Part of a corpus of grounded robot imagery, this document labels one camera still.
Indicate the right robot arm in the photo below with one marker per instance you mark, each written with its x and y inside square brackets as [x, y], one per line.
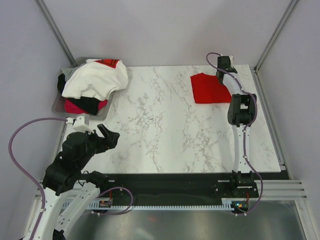
[242, 113]

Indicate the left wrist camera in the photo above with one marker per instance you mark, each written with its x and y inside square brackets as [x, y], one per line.
[80, 123]

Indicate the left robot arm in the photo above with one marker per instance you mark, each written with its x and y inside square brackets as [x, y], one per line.
[60, 178]

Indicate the clear plastic bin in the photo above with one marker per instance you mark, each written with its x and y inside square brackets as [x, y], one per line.
[58, 105]

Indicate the grey t-shirt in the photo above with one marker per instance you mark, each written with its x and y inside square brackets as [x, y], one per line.
[68, 72]

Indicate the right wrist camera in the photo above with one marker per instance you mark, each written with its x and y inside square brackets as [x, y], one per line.
[225, 62]

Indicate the white cable duct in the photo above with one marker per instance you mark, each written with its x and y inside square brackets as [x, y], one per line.
[226, 205]

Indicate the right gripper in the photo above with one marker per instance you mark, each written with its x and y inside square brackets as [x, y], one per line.
[232, 67]

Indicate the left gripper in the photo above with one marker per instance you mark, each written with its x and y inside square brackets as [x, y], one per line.
[103, 144]

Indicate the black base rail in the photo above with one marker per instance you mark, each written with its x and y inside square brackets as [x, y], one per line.
[170, 189]

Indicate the left aluminium frame post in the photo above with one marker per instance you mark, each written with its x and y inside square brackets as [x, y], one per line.
[44, 10]

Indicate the aluminium frame post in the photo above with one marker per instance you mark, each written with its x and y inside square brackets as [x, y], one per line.
[276, 33]
[44, 10]

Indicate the right aluminium frame post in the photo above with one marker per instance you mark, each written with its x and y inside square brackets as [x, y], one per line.
[276, 33]

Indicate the black t-shirt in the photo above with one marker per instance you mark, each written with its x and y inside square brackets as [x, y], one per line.
[61, 84]

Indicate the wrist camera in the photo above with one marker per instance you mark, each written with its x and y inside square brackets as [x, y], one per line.
[225, 62]
[80, 123]

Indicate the pink t-shirt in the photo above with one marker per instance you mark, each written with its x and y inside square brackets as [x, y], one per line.
[85, 105]

